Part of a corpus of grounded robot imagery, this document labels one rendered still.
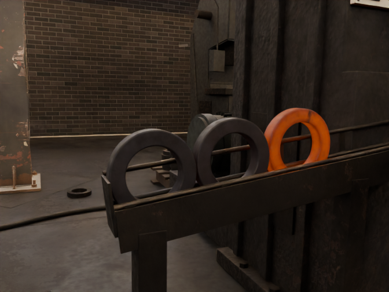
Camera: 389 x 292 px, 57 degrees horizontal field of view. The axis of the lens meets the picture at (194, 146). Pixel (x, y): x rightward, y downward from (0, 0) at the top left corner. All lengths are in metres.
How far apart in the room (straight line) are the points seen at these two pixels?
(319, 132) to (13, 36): 2.68
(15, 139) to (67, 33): 3.88
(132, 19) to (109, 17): 0.42
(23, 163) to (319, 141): 2.66
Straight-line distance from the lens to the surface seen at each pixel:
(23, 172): 3.26
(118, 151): 0.70
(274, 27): 1.38
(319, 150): 0.94
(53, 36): 6.82
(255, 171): 0.83
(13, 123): 3.21
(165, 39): 7.21
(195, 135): 2.23
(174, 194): 0.73
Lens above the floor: 0.80
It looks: 8 degrees down
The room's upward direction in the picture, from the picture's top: 1 degrees clockwise
